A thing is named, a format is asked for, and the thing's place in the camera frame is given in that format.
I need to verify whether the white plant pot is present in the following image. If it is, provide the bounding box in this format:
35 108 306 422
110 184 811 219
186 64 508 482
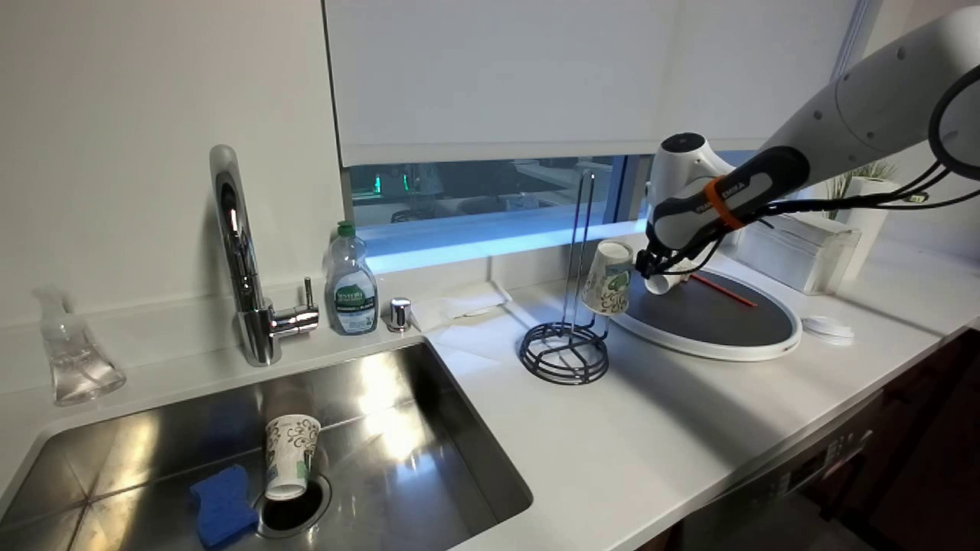
823 176 902 300

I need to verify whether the white plastic cup lid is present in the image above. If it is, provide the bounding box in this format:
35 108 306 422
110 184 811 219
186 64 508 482
798 317 858 348

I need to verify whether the clear dish soap bottle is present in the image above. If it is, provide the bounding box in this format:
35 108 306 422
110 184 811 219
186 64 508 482
320 220 381 340

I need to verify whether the small chrome sink knob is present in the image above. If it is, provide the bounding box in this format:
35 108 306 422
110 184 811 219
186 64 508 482
380 293 417 335

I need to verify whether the blue sponge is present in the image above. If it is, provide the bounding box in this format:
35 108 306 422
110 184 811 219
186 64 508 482
190 462 259 551

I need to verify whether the chrome kitchen faucet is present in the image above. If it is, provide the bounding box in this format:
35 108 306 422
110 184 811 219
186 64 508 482
209 145 320 367

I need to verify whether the black dishwasher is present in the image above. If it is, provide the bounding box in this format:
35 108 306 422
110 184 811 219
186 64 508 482
653 403 920 551

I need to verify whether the orange flat stick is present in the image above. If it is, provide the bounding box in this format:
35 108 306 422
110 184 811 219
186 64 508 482
697 273 759 314

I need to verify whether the round dark tray white rim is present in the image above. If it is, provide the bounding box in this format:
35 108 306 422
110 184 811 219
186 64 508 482
599 268 805 364

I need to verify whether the clear glass vase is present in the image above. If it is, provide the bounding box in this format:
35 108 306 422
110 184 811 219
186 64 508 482
30 289 127 408

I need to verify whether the stainless steel sink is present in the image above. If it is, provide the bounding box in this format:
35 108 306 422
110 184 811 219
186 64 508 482
0 336 534 551

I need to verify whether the white window blind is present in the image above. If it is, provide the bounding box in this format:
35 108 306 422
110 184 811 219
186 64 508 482
320 0 862 169

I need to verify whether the white rectangular container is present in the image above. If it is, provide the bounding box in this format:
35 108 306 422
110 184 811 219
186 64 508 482
727 209 858 300

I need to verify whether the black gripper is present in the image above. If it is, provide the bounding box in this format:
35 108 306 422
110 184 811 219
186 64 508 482
632 199 715 284

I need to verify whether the window pane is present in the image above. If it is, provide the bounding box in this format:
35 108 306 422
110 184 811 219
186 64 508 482
340 154 740 236

